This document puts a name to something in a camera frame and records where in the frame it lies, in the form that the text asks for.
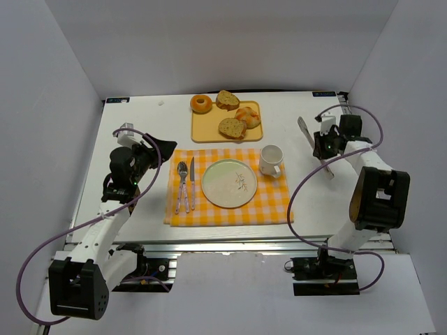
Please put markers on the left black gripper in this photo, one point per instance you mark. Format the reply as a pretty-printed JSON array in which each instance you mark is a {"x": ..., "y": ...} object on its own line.
[{"x": 154, "y": 153}]

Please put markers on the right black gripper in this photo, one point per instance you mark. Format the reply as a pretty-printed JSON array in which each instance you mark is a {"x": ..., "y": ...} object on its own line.
[{"x": 321, "y": 147}]

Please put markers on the metal tongs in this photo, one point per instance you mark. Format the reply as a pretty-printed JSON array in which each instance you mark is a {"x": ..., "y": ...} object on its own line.
[{"x": 303, "y": 127}]

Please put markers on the glazed ring donut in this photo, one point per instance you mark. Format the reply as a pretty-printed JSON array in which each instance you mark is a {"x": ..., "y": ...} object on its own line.
[{"x": 201, "y": 104}]

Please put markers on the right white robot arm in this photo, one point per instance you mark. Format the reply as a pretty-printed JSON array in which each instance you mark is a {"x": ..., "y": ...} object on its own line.
[{"x": 378, "y": 203}]

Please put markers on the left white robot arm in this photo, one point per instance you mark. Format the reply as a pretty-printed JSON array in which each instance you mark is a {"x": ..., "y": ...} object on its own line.
[{"x": 80, "y": 284}]

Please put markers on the front bread slice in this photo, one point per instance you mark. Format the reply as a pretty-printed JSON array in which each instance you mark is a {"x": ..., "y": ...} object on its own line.
[{"x": 233, "y": 128}]

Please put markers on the bread slice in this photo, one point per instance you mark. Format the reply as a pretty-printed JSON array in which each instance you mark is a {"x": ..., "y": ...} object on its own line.
[
  {"x": 227, "y": 101},
  {"x": 233, "y": 128}
]

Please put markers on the back bread slice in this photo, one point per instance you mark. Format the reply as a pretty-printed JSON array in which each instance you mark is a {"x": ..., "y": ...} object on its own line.
[{"x": 227, "y": 101}]

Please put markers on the yellow plastic tray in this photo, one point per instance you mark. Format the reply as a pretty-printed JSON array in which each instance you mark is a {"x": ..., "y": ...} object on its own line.
[{"x": 204, "y": 127}]

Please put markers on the right blue corner label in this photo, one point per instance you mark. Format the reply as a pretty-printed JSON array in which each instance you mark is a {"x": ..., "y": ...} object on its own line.
[{"x": 324, "y": 94}]

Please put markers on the blue corner label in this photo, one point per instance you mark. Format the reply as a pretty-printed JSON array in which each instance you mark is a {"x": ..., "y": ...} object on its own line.
[
  {"x": 117, "y": 100},
  {"x": 324, "y": 94}
]

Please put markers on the white ceramic mug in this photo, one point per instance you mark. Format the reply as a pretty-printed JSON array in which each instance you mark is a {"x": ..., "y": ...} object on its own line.
[{"x": 271, "y": 158}]

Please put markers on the yellow checkered cloth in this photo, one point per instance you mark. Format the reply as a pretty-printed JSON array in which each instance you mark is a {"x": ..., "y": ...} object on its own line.
[{"x": 268, "y": 206}]

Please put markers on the left blue corner label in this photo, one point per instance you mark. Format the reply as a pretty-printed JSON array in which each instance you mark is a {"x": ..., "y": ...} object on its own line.
[{"x": 117, "y": 100}]

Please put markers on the pale green ceramic plate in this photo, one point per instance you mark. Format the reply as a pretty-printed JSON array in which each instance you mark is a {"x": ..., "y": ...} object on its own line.
[{"x": 229, "y": 183}]

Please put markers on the orange topped round bun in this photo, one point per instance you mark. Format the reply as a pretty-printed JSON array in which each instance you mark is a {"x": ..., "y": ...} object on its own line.
[{"x": 249, "y": 116}]

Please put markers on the fork with patterned handle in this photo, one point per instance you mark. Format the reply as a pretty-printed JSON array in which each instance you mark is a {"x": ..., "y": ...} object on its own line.
[{"x": 182, "y": 171}]

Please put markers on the knife with patterned handle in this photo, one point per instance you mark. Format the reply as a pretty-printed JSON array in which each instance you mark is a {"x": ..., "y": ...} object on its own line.
[{"x": 192, "y": 179}]

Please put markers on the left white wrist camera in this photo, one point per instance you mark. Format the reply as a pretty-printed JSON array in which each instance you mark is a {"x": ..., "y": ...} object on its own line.
[{"x": 126, "y": 136}]

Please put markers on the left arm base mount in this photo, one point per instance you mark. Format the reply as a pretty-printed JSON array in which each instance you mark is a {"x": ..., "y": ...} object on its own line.
[{"x": 151, "y": 274}]

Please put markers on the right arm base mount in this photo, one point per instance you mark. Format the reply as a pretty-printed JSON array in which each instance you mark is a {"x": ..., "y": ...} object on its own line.
[{"x": 310, "y": 279}]

